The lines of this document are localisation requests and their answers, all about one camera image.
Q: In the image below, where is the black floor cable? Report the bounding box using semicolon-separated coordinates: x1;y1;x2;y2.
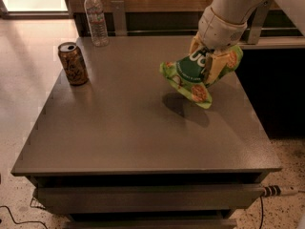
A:
0;205;50;229

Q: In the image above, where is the metal rail bar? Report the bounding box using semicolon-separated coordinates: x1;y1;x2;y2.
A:
106;27;299;35

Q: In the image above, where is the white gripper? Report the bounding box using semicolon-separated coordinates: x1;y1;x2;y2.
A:
189;6;247;86

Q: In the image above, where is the gold soda can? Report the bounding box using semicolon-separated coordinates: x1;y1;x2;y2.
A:
58;42;89;86

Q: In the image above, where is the right metal wall bracket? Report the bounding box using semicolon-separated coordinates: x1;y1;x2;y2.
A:
245;0;274;45

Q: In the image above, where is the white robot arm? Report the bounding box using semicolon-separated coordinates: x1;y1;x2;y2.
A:
190;0;305;85

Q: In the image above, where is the grey drawer cabinet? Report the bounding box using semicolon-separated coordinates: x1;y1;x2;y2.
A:
12;36;280;229

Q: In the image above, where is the clear plastic water bottle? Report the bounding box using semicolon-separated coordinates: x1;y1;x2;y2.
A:
84;0;109;47

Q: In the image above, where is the white power strip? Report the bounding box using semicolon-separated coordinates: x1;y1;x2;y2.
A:
262;185;299;198

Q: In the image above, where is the green rice chip bag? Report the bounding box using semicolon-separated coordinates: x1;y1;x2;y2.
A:
159;46;243;109

